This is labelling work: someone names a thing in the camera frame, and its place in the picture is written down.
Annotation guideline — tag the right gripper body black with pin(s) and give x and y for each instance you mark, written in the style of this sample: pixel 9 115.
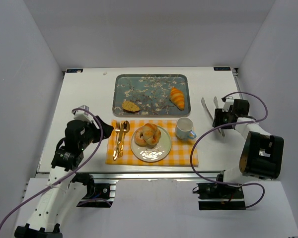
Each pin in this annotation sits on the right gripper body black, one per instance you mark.
pixel 219 118

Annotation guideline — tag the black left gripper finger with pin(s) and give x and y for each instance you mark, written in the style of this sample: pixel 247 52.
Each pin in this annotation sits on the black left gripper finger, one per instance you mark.
pixel 106 134
pixel 105 126

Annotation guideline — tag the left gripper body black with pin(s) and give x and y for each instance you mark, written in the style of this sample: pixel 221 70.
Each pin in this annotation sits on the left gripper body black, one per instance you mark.
pixel 97 131

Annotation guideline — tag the metal serving tongs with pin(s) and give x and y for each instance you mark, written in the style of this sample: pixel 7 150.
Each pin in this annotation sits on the metal serving tongs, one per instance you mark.
pixel 210 115

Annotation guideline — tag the sugared bagel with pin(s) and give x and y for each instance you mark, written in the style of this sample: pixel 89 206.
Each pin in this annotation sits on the sugared bagel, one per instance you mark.
pixel 139 137

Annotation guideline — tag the knotted bread roll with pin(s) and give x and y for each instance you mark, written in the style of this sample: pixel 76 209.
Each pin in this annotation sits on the knotted bread roll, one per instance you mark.
pixel 151 134

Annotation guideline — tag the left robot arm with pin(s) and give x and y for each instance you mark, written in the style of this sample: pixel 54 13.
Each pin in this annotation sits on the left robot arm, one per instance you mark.
pixel 65 187

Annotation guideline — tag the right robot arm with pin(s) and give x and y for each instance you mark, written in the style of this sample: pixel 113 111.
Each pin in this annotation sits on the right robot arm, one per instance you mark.
pixel 260 158

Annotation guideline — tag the bread slice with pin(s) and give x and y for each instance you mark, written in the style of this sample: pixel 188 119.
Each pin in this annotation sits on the bread slice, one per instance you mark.
pixel 130 107

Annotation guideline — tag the gold fork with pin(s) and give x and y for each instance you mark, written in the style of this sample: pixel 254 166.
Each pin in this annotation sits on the gold fork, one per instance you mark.
pixel 117 130

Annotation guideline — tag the gold knife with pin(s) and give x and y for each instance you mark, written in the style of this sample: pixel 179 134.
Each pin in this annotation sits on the gold knife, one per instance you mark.
pixel 119 143

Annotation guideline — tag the gold spoon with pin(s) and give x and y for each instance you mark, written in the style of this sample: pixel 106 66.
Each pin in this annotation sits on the gold spoon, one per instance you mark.
pixel 126 130

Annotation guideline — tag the light blue mug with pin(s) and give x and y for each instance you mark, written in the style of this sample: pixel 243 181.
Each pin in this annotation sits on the light blue mug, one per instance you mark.
pixel 184 129

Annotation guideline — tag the striped croissant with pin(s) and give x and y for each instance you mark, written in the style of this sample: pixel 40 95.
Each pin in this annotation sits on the striped croissant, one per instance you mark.
pixel 177 98

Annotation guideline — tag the right blue table label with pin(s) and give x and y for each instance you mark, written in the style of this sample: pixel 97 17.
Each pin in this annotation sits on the right blue table label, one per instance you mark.
pixel 222 68

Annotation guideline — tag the blue table label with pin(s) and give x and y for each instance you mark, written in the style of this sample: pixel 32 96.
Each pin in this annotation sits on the blue table label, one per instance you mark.
pixel 74 70
pixel 222 68

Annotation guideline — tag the yellow checkered cloth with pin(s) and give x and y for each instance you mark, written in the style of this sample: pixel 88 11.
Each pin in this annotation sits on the yellow checkered cloth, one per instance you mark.
pixel 178 156

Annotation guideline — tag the cream and green plate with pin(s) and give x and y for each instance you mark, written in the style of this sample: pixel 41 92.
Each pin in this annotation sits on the cream and green plate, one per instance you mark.
pixel 152 153

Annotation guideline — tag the blue floral serving tray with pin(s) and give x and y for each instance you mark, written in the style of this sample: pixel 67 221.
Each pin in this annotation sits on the blue floral serving tray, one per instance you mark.
pixel 151 93

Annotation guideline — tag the left blue table label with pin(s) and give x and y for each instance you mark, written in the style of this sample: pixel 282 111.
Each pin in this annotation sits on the left blue table label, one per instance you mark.
pixel 74 70

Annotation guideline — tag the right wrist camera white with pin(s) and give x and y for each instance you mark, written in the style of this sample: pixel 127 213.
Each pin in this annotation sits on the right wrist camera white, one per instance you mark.
pixel 228 103

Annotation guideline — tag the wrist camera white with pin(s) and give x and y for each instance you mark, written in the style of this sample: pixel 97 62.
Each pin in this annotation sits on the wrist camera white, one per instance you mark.
pixel 83 114
pixel 228 103

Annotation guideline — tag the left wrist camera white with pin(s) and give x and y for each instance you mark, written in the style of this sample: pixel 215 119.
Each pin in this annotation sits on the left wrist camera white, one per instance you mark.
pixel 83 114

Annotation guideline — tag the aluminium table rail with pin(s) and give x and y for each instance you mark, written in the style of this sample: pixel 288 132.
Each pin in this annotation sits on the aluminium table rail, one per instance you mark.
pixel 145 175

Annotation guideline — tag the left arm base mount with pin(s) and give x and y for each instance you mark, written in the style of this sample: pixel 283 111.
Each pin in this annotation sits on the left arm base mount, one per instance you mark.
pixel 97 194

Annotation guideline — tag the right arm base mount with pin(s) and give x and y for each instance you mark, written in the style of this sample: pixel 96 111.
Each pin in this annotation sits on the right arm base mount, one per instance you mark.
pixel 218 197

